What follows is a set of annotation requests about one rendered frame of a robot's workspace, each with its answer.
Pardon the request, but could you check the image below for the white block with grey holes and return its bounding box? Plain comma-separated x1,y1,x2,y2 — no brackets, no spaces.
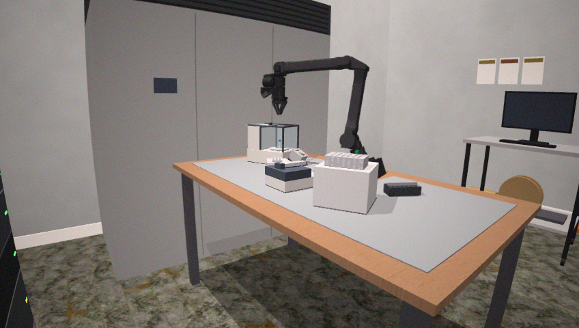
267,157,291,166

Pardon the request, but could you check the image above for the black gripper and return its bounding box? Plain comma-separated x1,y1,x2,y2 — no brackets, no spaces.
271,87,287,115

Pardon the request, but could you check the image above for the light grey bench mat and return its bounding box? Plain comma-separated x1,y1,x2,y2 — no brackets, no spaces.
192,157,517,273

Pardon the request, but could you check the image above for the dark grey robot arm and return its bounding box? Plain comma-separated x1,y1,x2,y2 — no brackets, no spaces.
261,55,369,155

